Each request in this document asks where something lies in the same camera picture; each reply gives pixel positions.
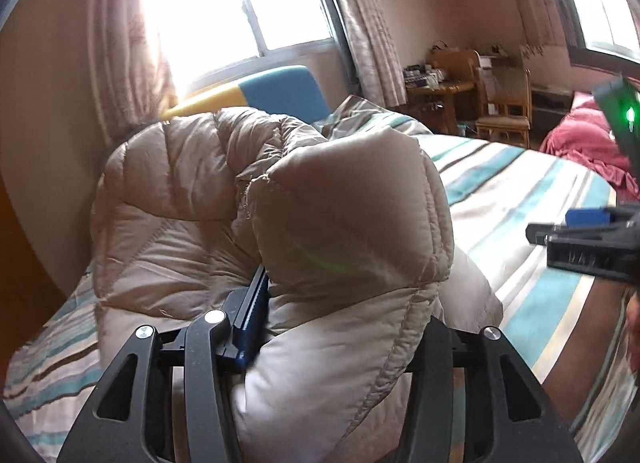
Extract beige puffer down jacket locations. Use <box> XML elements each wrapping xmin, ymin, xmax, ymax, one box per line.
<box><xmin>91</xmin><ymin>108</ymin><xmax>502</xmax><ymax>462</ymax></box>

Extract red blanket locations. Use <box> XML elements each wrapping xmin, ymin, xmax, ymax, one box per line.
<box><xmin>539</xmin><ymin>92</ymin><xmax>639</xmax><ymax>202</ymax></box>

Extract striped bed duvet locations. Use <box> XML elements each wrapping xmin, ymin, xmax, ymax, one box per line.
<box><xmin>3</xmin><ymin>112</ymin><xmax>634</xmax><ymax>462</ymax></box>

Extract wooden chair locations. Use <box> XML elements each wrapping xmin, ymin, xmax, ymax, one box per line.
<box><xmin>475</xmin><ymin>67</ymin><xmax>533</xmax><ymax>149</ymax></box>

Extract wooden side table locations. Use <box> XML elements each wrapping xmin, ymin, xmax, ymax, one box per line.
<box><xmin>407</xmin><ymin>48</ymin><xmax>480</xmax><ymax>135</ymax></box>

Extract brown wooden wardrobe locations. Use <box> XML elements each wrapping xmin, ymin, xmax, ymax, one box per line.
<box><xmin>0</xmin><ymin>183</ymin><xmax>64</xmax><ymax>384</ymax></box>

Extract right beige curtain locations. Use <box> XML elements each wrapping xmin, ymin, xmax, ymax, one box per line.
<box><xmin>336</xmin><ymin>0</ymin><xmax>407</xmax><ymax>108</ymax></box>

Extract beige curtain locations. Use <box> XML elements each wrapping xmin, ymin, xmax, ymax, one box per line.
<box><xmin>336</xmin><ymin>0</ymin><xmax>407</xmax><ymax>108</ymax></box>
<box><xmin>87</xmin><ymin>0</ymin><xmax>177</xmax><ymax>145</ymax></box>

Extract grey yellow blue headboard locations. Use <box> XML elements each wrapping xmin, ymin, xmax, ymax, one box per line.
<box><xmin>160</xmin><ymin>66</ymin><xmax>331</xmax><ymax>124</ymax></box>

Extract left beige curtain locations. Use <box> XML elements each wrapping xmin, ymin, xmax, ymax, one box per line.
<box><xmin>87</xmin><ymin>0</ymin><xmax>177</xmax><ymax>145</ymax></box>

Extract window with frame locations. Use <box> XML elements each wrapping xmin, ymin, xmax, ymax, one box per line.
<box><xmin>160</xmin><ymin>0</ymin><xmax>341</xmax><ymax>96</ymax></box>

